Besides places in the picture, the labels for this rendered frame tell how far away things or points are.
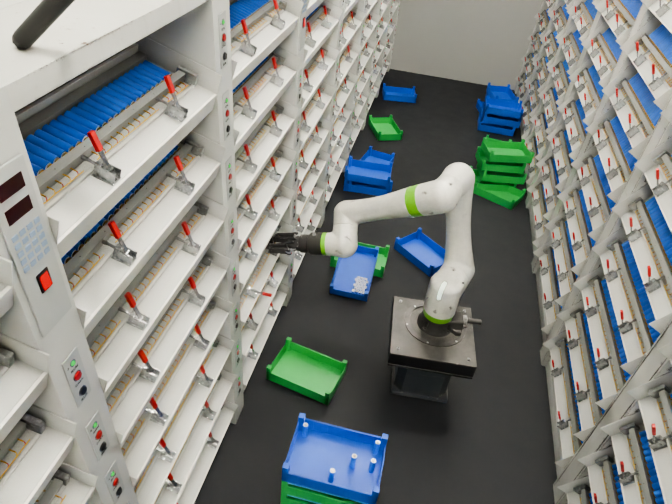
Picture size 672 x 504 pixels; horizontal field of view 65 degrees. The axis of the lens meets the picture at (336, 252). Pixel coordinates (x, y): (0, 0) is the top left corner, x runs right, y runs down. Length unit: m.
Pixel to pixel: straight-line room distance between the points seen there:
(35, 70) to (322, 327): 2.03
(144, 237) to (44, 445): 0.42
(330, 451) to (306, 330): 0.88
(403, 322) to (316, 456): 0.69
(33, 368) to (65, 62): 0.47
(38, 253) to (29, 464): 0.40
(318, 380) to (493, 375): 0.82
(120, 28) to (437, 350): 1.62
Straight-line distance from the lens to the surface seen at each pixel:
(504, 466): 2.36
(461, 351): 2.17
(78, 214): 0.94
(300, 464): 1.82
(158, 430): 1.52
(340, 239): 2.06
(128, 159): 1.06
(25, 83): 0.80
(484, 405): 2.50
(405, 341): 2.14
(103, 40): 0.92
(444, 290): 2.05
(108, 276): 1.09
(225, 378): 2.05
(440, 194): 1.86
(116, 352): 1.20
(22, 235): 0.82
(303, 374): 2.42
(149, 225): 1.20
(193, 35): 1.31
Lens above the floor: 1.93
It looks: 39 degrees down
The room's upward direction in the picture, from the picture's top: 7 degrees clockwise
